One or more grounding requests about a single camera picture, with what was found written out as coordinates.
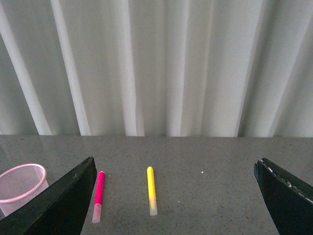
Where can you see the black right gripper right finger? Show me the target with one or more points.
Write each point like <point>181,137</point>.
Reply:
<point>288,199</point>

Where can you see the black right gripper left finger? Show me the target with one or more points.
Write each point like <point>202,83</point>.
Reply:
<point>61,209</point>

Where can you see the pink marker pen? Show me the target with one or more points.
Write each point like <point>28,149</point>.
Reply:
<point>96,217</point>

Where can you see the pink mesh cup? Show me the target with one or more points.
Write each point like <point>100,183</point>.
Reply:
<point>20,185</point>

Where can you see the yellow marker pen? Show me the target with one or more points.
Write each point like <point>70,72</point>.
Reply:
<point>151,191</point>

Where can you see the white curtain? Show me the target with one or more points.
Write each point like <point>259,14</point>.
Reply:
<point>216,68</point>

